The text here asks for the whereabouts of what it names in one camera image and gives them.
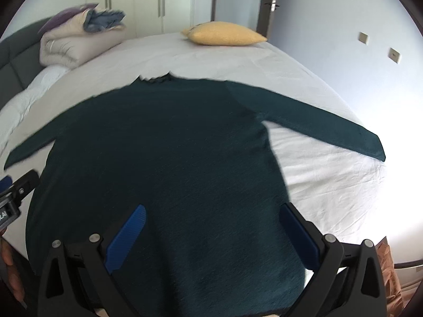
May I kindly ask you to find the white pillow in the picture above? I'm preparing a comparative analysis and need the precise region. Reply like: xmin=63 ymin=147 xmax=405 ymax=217
xmin=0 ymin=64 xmax=71 ymax=153

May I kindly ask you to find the yellow pillow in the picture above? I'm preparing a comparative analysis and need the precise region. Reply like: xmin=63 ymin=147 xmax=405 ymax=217
xmin=181 ymin=21 xmax=268 ymax=46

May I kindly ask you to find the brown curtain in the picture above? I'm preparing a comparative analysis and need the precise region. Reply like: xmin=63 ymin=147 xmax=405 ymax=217
xmin=376 ymin=237 xmax=404 ymax=317

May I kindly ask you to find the dark grey padded headboard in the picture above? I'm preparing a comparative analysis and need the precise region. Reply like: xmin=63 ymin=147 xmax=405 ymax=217
xmin=0 ymin=18 xmax=47 ymax=108

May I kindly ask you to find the dark green knit sweater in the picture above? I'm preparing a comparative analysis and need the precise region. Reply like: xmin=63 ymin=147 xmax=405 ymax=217
xmin=6 ymin=74 xmax=386 ymax=316

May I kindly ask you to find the beige wall socket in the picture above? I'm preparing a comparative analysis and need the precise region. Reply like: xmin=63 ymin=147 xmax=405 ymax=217
xmin=388 ymin=48 xmax=400 ymax=64

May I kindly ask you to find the purple pillow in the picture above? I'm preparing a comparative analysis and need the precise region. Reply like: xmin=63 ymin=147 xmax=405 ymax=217
xmin=38 ymin=3 xmax=98 ymax=34

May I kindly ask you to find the beige wall switch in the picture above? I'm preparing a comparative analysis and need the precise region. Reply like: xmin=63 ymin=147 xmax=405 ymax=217
xmin=358 ymin=32 xmax=369 ymax=44

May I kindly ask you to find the blue grey folded cloth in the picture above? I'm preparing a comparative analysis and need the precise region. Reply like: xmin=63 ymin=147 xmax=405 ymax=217
xmin=83 ymin=9 xmax=126 ymax=34

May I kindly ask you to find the white bed sheet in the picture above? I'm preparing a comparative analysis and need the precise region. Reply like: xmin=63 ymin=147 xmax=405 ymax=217
xmin=0 ymin=31 xmax=397 ymax=316

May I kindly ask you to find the left hand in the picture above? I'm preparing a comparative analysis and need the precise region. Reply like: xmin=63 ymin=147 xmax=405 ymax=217
xmin=1 ymin=238 xmax=25 ymax=303

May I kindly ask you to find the beige folded duvet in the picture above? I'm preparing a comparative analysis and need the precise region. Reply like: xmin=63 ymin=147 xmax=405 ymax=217
xmin=39 ymin=8 xmax=126 ymax=69

